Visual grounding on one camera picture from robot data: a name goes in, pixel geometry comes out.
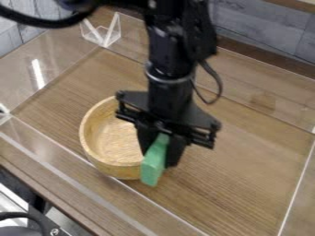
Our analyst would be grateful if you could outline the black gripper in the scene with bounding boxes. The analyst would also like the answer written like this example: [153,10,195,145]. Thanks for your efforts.
[116,90,221,168]

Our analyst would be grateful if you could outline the green rectangular block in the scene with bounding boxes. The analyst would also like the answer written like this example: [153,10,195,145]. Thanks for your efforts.
[140,134,169,187]

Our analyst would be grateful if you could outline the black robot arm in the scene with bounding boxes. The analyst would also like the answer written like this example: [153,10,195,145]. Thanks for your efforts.
[56,0,221,167]

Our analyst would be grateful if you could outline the wooden bowl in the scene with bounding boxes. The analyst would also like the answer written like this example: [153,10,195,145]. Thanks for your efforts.
[78,97,143,180]

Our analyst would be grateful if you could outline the clear acrylic corner bracket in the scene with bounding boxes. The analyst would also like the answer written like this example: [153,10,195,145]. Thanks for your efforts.
[80,13,120,48]

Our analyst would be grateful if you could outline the black metal mount bracket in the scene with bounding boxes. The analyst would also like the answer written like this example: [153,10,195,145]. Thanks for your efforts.
[26,205,70,236]

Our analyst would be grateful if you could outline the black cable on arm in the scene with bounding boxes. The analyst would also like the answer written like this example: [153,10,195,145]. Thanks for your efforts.
[0,3,100,30]

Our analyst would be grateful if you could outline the black cable lower left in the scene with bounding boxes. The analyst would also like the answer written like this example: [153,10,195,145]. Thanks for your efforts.
[0,211,32,236]

